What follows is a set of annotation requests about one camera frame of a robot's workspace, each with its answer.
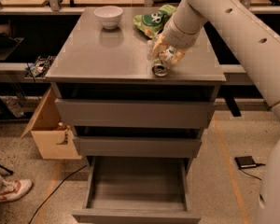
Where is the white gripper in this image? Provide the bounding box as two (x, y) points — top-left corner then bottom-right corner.
(152, 17), (200, 67)

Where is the crushed 7up can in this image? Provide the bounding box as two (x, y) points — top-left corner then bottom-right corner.
(152, 47), (176, 77)

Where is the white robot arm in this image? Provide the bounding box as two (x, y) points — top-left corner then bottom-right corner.
(152, 0), (280, 224)

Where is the grey drawer cabinet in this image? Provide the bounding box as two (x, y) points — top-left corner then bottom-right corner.
(45, 6), (227, 161)

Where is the grey top drawer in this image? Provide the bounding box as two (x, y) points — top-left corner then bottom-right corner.
(55, 99), (215, 129)

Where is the grey drawer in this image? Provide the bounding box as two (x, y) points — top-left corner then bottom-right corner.
(55, 99), (215, 129)
(72, 157), (201, 224)
(73, 136), (201, 158)

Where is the grey middle drawer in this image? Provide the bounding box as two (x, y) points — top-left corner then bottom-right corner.
(73, 136), (201, 158)

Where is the grey bottom drawer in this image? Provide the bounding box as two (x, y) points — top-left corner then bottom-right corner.
(72, 157), (201, 224)

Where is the clear plastic water bottle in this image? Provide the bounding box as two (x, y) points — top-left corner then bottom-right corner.
(147, 39), (156, 49)

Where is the green chip bag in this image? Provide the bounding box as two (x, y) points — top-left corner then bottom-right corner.
(133, 4), (176, 38)

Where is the white bowl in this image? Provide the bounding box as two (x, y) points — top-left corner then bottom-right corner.
(94, 6), (123, 29)

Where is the black foot pedal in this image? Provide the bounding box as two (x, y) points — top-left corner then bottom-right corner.
(234, 156), (257, 169)

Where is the cardboard box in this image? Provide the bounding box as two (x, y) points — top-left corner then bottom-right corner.
(21, 88), (81, 160)

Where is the black shoe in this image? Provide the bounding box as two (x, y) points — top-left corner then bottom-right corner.
(0, 164), (14, 175)

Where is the white red sneaker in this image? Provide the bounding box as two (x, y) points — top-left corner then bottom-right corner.
(0, 179), (33, 203)

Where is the black pedal cable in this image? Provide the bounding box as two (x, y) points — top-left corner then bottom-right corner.
(239, 162), (267, 182)

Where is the black floor cable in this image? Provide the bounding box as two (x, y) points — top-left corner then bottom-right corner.
(27, 163), (89, 224)

